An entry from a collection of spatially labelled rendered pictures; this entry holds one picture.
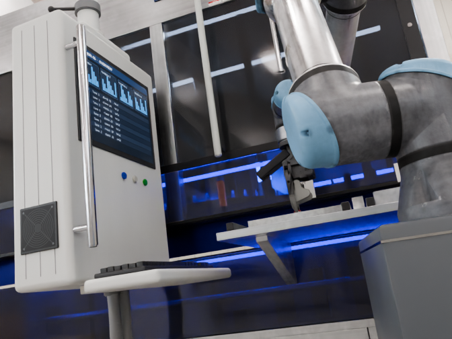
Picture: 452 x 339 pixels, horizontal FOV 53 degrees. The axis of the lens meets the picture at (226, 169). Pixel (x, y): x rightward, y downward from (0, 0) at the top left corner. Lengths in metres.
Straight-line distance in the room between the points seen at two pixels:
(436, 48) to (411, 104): 0.98
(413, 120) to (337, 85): 0.12
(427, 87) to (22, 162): 0.99
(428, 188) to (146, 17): 1.51
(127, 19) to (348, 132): 1.48
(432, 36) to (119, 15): 1.21
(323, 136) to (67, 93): 0.81
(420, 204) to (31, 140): 0.97
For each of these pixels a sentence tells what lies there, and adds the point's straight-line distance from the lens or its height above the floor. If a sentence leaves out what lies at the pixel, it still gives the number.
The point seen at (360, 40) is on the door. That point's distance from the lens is 1.67.
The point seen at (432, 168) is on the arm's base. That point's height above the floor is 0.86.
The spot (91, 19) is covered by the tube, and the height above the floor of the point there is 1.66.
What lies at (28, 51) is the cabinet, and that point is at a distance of 1.40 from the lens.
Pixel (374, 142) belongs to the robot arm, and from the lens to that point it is 0.66.
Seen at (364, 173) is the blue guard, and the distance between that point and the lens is 1.50.
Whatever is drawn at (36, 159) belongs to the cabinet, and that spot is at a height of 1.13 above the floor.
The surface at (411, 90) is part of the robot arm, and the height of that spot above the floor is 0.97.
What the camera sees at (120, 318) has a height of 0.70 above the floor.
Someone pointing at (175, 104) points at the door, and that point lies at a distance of 1.74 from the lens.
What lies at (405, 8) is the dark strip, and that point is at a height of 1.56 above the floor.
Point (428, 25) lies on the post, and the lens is 1.68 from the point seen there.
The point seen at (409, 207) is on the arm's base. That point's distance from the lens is 0.66.
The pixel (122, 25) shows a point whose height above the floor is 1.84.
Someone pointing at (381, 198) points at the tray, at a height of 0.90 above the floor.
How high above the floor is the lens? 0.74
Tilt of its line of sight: 15 degrees up
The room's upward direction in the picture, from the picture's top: 8 degrees counter-clockwise
